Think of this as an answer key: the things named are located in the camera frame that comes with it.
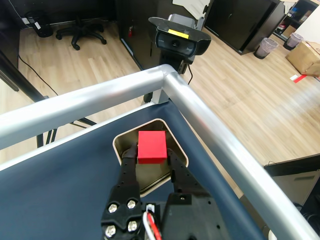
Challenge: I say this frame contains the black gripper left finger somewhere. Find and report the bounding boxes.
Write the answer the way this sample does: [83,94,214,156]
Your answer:
[100,141,145,240]

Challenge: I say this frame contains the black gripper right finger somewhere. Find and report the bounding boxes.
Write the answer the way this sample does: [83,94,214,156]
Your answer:
[166,148,211,198]

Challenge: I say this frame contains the red cube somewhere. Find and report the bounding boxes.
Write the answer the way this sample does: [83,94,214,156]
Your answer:
[137,130,168,165]

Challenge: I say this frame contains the square metal container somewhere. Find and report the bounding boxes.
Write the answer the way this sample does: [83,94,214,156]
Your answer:
[112,118,190,198]

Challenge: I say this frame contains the dark blue table mat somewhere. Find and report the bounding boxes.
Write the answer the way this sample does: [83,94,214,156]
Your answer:
[0,101,266,240]

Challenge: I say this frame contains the black tripod legs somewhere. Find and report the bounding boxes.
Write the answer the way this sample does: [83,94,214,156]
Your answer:
[36,116,98,149]

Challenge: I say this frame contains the black beige desk unit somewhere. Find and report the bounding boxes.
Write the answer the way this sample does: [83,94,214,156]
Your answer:
[263,154,320,210]

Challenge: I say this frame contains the black webcam stand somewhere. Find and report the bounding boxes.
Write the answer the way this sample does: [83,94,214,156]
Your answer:
[159,48,197,86]

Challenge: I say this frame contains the black webcam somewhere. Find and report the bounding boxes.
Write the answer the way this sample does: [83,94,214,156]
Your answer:
[147,16,212,57]

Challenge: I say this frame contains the yellow tape strip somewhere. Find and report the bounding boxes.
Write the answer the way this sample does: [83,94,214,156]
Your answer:
[167,28,190,40]

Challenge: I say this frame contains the red white floor tape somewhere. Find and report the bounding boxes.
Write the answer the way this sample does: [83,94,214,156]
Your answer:
[289,74,307,83]

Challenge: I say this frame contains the grey box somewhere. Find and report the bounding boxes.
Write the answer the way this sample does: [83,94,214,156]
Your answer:
[166,13,199,31]

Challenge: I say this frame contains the black office chair base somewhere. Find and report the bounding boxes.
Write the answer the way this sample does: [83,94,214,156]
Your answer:
[55,15,108,51]

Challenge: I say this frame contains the dark cabinet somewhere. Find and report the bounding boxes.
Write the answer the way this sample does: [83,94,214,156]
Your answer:
[203,0,287,56]
[115,0,176,71]

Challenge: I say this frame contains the brown cardboard box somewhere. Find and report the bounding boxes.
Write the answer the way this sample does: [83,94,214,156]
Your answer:
[285,40,320,77]

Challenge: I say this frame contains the black cylindrical bin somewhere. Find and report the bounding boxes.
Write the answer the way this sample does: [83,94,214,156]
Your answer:
[24,15,55,39]

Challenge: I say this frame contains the white red servo cable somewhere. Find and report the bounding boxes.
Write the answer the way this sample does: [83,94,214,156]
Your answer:
[142,203,164,240]

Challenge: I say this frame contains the black floor cable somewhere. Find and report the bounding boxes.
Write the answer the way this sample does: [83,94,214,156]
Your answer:
[16,48,60,97]

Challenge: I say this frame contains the wire mesh waste bin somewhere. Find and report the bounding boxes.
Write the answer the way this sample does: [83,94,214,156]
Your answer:
[253,37,279,60]
[282,32,305,51]

